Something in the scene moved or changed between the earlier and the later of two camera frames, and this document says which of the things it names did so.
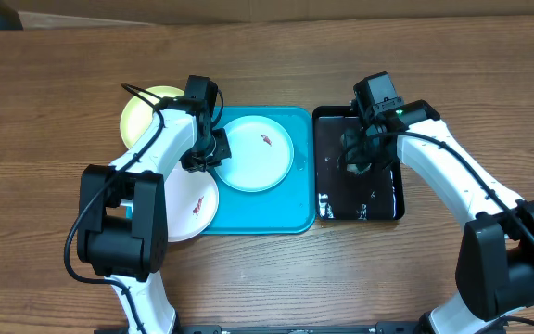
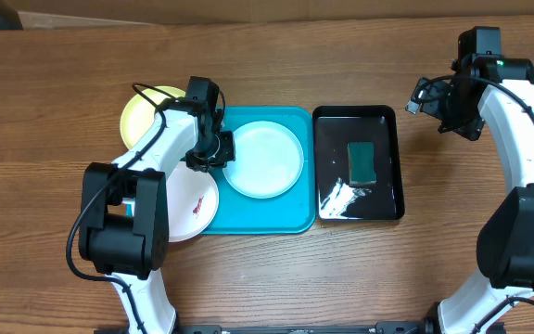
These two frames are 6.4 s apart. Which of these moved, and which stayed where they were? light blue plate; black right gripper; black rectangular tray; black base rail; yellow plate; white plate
Moved: black right gripper; light blue plate
Stayed: black base rail; white plate; black rectangular tray; yellow plate
